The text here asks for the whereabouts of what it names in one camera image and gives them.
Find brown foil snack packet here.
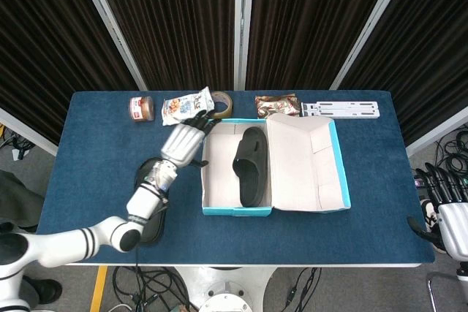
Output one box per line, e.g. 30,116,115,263
254,94,303,119

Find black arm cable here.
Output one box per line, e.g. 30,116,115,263
134,194,169,269

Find black floor cable bundle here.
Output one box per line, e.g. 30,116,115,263
0,123,36,161
111,266,193,312
433,121,468,189

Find white printed snack bag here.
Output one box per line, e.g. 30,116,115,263
161,86,215,126

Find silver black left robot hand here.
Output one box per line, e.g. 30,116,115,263
159,110,216,167

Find dark pleated curtain panel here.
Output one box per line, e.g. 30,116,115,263
246,0,400,91
89,0,242,91
0,0,140,145
338,0,468,145

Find black rubber slipper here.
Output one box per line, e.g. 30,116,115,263
233,126,268,208
133,157,169,246

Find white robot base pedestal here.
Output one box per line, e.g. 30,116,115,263
171,266,279,312

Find aluminium partition frame post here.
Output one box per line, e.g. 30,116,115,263
233,0,255,91
72,0,148,91
330,0,418,91

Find clear jar with brown contents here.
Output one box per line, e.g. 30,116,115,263
129,96,155,122

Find brown packing tape roll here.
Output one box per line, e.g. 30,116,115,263
211,91,234,119

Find grey metal chair frame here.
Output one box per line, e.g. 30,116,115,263
426,270,468,312

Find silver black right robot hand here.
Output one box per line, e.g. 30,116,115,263
407,164,468,261

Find aluminium partition bottom rail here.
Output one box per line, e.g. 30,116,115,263
405,107,468,158
0,107,59,156

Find light blue cardboard shoe box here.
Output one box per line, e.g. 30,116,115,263
200,113,352,217

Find white folding stand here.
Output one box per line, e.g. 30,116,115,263
299,99,381,120

